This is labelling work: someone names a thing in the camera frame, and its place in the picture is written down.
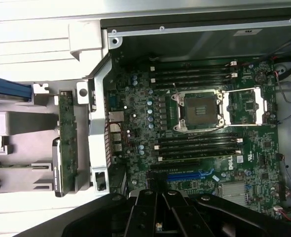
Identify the blue expansion slot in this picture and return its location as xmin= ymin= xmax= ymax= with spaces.
xmin=167 ymin=171 xmax=214 ymax=183

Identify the long black expansion slot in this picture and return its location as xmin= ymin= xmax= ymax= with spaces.
xmin=149 ymin=160 xmax=202 ymax=171

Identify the silver chipset heatsink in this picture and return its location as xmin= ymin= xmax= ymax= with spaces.
xmin=219 ymin=182 xmax=250 ymax=205

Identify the black RAM slot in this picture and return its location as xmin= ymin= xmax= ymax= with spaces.
xmin=154 ymin=144 xmax=238 ymax=153
xmin=150 ymin=78 xmax=235 ymax=90
xmin=150 ymin=66 xmax=235 ymax=74
xmin=156 ymin=138 xmax=244 ymax=147
xmin=157 ymin=133 xmax=238 ymax=141
xmin=151 ymin=73 xmax=238 ymax=80
xmin=150 ymin=61 xmax=238 ymax=69

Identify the silver USB port block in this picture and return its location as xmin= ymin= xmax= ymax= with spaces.
xmin=110 ymin=132 xmax=123 ymax=152

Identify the green motherboard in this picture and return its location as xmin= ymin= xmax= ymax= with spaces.
xmin=105 ymin=53 xmax=286 ymax=220

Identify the silver ethernet port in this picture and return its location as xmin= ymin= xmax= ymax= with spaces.
xmin=108 ymin=111 xmax=125 ymax=122

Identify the CPU socket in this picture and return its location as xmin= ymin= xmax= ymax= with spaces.
xmin=170 ymin=88 xmax=225 ymax=131

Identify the thin metal locking lever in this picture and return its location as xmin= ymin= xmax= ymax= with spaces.
xmin=173 ymin=82 xmax=185 ymax=99

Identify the green RAM stick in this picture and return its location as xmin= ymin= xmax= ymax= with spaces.
xmin=0 ymin=164 xmax=50 ymax=171

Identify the metal socket cover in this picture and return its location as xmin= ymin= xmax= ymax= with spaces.
xmin=221 ymin=87 xmax=269 ymax=126

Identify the black open PC case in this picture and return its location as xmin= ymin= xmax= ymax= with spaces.
xmin=68 ymin=17 xmax=291 ymax=237

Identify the hard disk drive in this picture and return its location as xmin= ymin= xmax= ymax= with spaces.
xmin=0 ymin=75 xmax=35 ymax=102

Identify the beige plastic case bracket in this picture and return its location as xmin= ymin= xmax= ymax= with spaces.
xmin=68 ymin=20 xmax=109 ymax=61

